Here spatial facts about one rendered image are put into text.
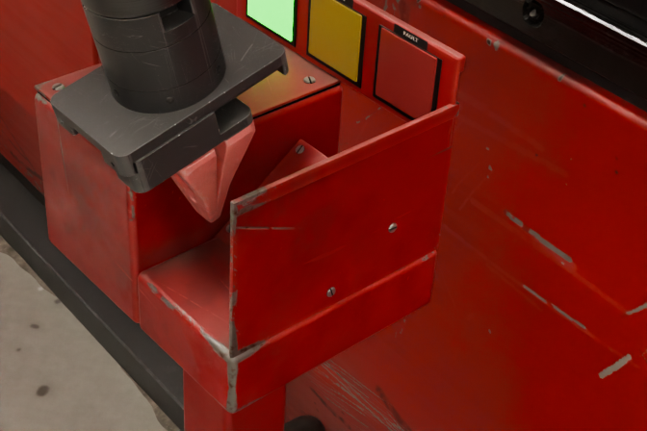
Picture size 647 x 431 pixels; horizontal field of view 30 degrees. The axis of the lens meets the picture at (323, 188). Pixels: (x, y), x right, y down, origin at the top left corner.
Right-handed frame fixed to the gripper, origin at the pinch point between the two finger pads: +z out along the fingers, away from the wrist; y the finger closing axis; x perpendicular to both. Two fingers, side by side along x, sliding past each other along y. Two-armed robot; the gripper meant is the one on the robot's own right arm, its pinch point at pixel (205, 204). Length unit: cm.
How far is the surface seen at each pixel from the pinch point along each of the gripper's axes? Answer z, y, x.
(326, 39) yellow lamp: 0.0, 13.6, 5.5
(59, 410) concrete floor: 80, 0, 59
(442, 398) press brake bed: 41.0, 18.1, 3.6
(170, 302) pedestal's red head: 6.1, -3.4, 0.9
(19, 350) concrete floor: 80, 2, 72
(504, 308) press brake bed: 27.7, 21.3, -1.0
